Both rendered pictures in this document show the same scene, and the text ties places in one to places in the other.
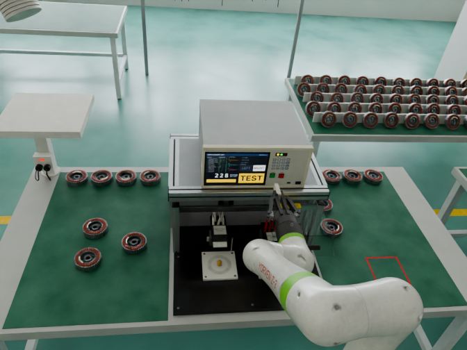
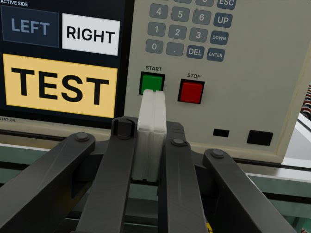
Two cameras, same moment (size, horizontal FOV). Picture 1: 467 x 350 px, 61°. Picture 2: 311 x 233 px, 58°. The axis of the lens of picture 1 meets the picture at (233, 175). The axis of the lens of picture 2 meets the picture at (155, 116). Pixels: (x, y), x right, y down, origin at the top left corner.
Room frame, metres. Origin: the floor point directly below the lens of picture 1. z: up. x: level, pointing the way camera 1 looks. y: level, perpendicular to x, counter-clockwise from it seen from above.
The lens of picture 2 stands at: (1.04, -0.20, 1.25)
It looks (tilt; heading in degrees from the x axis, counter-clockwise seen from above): 22 degrees down; 7
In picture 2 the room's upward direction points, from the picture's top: 8 degrees clockwise
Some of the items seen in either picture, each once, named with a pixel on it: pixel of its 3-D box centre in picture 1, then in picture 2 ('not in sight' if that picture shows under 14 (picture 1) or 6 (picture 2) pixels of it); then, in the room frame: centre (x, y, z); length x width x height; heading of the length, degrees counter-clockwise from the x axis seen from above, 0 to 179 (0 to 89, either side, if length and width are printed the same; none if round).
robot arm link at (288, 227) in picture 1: (289, 235); not in sight; (0.97, -0.21, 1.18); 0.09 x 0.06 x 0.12; 99
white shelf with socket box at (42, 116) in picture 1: (55, 151); not in sight; (1.57, 0.89, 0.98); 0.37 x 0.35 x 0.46; 100
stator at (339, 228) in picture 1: (331, 228); not in sight; (1.44, -0.52, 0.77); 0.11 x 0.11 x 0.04
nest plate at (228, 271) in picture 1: (219, 265); not in sight; (1.13, 0.02, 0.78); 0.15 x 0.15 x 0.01; 10
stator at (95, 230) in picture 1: (95, 228); not in sight; (1.28, 0.62, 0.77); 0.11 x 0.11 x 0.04
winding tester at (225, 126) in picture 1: (249, 141); (111, 22); (1.47, -0.06, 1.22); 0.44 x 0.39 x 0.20; 100
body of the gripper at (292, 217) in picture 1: (285, 219); not in sight; (1.04, -0.20, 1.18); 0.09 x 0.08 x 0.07; 9
